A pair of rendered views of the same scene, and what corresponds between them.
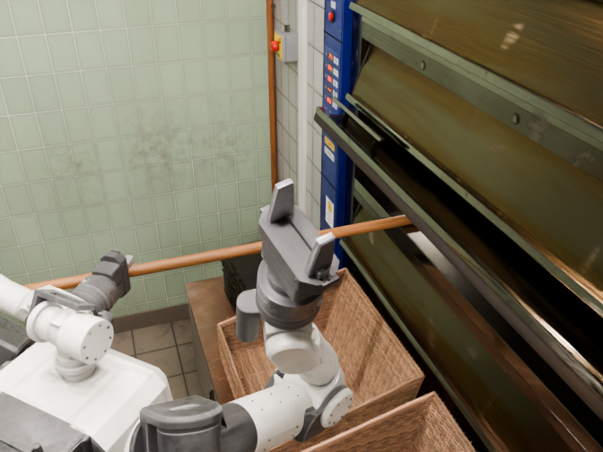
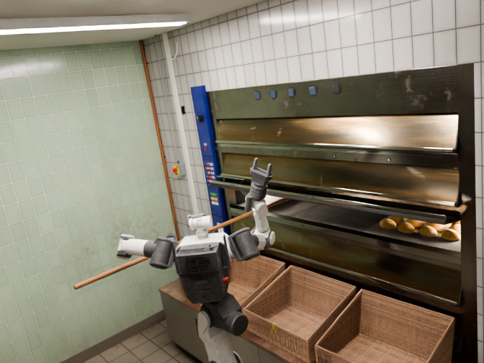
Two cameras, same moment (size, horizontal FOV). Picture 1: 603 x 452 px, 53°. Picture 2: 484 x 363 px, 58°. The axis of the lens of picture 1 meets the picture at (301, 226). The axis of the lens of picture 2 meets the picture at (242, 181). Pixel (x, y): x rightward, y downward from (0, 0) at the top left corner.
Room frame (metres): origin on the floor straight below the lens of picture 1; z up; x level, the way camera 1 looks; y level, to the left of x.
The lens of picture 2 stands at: (-1.43, 0.84, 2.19)
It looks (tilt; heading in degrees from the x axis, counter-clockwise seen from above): 14 degrees down; 340
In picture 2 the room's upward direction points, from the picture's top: 8 degrees counter-clockwise
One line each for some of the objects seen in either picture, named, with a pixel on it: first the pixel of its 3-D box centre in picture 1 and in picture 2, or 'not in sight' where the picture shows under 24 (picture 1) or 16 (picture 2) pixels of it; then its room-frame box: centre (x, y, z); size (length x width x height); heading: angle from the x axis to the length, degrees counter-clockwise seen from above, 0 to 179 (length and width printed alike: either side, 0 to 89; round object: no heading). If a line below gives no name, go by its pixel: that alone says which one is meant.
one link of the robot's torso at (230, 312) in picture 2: not in sight; (222, 311); (0.59, 0.33, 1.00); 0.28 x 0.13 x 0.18; 20
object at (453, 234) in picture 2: not in sight; (438, 214); (0.49, -1.08, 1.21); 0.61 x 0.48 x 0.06; 109
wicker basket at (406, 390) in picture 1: (310, 364); (238, 283); (1.37, -0.03, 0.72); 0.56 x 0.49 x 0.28; 20
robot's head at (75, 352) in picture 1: (72, 337); (202, 225); (0.67, 0.34, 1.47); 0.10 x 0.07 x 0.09; 64
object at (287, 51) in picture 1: (286, 45); (178, 168); (2.30, 0.06, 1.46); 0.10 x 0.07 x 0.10; 19
